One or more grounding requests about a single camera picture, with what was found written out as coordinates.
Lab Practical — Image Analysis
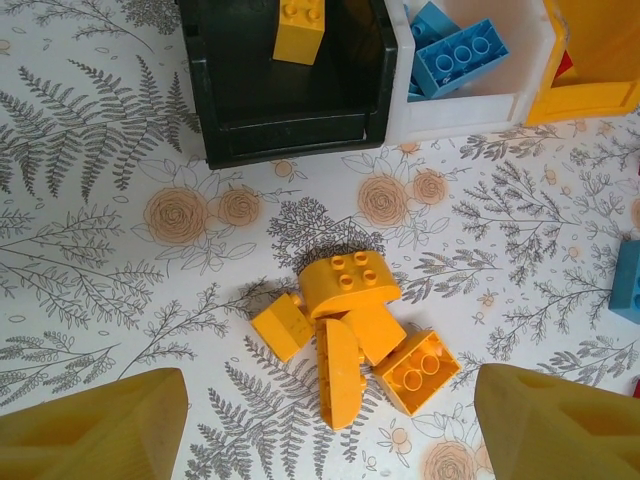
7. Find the yellow smooth-sided lego brick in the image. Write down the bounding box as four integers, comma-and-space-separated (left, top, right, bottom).
343, 298, 408, 367

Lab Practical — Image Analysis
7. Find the yellow curved studded lego brick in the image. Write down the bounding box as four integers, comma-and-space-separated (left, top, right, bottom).
298, 249, 402, 322

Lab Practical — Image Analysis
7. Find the small teal-blue lego brick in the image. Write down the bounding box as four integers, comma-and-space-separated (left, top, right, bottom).
608, 239, 640, 322

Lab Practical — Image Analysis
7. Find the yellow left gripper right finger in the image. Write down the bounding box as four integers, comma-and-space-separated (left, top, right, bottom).
474, 363, 640, 480

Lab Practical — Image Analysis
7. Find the yellow plastic bin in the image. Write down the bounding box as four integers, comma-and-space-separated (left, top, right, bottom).
521, 0, 640, 128

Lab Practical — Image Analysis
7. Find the long yellow curved lego brick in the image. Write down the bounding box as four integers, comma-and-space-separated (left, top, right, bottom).
315, 316, 367, 433

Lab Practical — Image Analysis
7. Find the white plastic bin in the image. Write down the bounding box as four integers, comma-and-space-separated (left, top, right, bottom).
383, 0, 557, 147

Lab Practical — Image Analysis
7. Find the small red lego brick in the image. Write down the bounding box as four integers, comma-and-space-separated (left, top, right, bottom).
553, 49, 577, 82

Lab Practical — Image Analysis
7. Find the blue two-by-four lego brick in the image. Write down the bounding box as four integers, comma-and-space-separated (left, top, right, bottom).
409, 0, 455, 40
413, 18, 512, 102

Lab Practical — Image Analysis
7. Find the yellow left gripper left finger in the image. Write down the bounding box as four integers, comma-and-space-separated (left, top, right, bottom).
0, 367, 191, 480

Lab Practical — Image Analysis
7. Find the yellow hollow two-by-two lego brick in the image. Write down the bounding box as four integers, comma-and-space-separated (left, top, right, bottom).
373, 329, 463, 417

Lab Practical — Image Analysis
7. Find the black plastic bin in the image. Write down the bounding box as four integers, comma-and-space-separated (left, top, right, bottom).
174, 0, 404, 172

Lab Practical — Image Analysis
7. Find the small yellow lego brick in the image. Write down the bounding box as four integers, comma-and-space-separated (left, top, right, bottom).
250, 291, 317, 363

